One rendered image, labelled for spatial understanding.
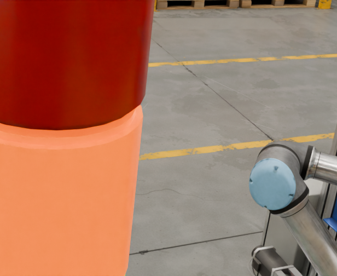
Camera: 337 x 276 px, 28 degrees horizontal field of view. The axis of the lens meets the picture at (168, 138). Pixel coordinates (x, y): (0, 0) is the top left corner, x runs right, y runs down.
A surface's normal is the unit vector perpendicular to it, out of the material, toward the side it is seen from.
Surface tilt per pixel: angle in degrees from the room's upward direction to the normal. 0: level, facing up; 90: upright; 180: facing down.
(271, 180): 84
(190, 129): 0
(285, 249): 90
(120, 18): 90
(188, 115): 0
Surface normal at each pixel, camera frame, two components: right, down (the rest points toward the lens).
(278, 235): -0.91, 0.09
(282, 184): -0.38, 0.30
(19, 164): -0.15, 0.42
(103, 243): 0.77, 0.35
